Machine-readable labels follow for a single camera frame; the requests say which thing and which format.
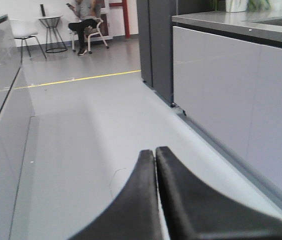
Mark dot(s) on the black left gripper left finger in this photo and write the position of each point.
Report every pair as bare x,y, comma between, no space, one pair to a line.
134,213

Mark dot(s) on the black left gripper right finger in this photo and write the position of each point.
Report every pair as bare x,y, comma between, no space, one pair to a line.
195,211

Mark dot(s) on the grey kitchen island cabinet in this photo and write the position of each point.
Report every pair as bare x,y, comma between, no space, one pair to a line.
228,79

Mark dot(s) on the grey left counter cabinet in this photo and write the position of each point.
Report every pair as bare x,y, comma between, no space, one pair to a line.
15,112

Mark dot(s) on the dark grey tall cabinet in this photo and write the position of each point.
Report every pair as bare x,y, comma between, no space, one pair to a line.
155,34

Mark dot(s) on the seated person in grey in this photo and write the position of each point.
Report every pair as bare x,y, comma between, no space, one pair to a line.
87,11

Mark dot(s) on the white plant pot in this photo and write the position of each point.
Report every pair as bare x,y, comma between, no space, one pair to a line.
236,6

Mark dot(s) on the green spider plant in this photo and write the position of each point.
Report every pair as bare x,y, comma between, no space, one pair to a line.
252,6

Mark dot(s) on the stainless steel sink basin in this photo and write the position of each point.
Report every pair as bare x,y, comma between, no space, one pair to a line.
278,22

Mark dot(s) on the white seat black-leg chair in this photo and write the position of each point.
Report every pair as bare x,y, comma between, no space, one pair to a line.
23,30

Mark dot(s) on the round wire side table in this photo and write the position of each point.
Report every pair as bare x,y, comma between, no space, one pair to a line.
53,40

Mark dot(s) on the white frame chair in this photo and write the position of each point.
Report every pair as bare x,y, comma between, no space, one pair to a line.
89,32

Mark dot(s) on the red metal frame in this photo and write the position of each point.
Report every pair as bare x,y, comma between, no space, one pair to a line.
124,5

